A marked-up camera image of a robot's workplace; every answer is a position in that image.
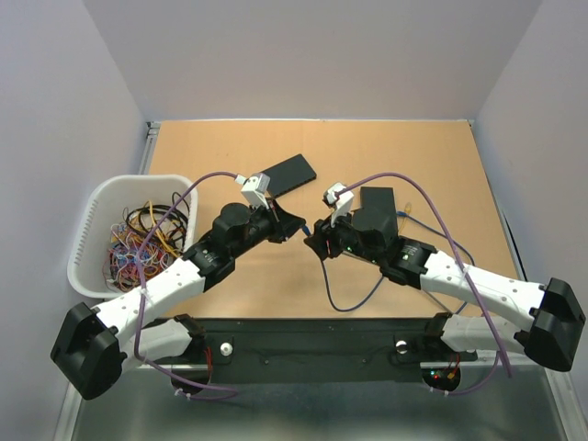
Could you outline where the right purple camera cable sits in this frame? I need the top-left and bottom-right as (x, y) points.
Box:
(337, 172), (515, 396)

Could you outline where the aluminium frame rail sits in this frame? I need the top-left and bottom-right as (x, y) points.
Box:
(57, 120), (566, 440)

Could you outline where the blue ethernet cable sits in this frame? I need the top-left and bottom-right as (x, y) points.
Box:
(300, 209), (474, 314)

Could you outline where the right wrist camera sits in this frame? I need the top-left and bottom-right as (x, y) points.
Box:
(323, 182), (354, 227)

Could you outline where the purple camera cable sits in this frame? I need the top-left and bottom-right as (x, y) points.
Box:
(132, 171), (240, 401)
(337, 172), (515, 396)

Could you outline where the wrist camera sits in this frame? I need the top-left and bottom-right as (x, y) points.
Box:
(235, 173), (270, 209)
(323, 182), (354, 227)

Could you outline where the white plastic bin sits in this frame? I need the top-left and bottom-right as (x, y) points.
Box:
(67, 175), (192, 300)

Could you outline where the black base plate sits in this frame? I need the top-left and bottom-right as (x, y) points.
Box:
(158, 313), (477, 384)

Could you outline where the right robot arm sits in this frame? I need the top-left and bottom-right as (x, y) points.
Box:
(304, 208), (586, 372)

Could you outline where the tangled wire bundle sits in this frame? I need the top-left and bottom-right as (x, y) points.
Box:
(100, 190), (192, 293)

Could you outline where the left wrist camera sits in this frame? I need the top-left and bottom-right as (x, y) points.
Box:
(235, 173), (270, 209)

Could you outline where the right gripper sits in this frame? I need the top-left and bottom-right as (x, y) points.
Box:
(302, 203), (383, 266)

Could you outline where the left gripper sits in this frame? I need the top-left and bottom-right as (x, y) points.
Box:
(231, 198), (304, 259)

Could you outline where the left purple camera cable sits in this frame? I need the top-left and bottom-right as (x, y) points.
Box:
(132, 171), (240, 401)

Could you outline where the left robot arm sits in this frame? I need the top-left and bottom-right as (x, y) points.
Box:
(50, 200), (306, 400)

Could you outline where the black network switch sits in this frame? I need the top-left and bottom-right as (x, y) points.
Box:
(262, 153), (317, 198)
(352, 187), (398, 248)

